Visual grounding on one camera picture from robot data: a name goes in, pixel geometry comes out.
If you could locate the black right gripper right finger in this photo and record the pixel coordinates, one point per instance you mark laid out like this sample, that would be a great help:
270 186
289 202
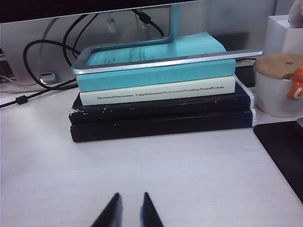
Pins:
149 212

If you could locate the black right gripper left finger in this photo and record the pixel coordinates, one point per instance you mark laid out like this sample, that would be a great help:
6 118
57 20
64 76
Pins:
113 212

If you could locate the wooden mug lid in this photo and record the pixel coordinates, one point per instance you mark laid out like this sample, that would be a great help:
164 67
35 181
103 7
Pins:
272 65

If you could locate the black book with chipped corner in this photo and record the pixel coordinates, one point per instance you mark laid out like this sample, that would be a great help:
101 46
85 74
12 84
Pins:
165 110

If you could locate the cream neuroscience book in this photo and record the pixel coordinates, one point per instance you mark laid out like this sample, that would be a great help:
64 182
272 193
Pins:
151 93

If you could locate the teal book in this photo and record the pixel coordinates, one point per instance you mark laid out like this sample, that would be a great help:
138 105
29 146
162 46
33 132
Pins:
154 74

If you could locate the black mouse pad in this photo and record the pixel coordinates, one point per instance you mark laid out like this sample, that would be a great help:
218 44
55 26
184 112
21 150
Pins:
284 146

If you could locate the silver monitor stand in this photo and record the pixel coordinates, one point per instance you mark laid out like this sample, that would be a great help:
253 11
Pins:
165 62

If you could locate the white mug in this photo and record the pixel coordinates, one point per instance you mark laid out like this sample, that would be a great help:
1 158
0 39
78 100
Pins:
270 97

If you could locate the black flat device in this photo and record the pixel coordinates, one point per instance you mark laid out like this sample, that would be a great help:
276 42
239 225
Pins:
245 75

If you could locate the orange figurine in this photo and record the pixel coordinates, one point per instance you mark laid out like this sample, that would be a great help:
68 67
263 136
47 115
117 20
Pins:
296 87

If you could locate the black monitor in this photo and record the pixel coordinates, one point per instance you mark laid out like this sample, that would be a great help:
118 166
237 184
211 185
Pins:
71 7

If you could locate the white box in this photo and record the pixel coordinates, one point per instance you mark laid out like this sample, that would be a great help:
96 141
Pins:
277 35

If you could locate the fluffy plush toy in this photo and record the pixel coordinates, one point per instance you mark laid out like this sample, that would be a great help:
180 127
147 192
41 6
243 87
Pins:
296 11

